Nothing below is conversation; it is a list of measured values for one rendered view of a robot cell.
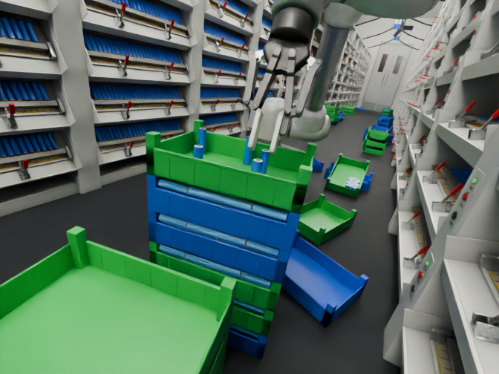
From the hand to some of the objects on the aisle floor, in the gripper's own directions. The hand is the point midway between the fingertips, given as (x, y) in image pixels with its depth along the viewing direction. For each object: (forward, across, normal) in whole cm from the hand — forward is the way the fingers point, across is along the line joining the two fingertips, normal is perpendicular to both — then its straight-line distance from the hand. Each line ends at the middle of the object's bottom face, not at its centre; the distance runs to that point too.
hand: (266, 133), depth 44 cm
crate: (+19, -20, -80) cm, 85 cm away
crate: (+36, -17, -44) cm, 59 cm away
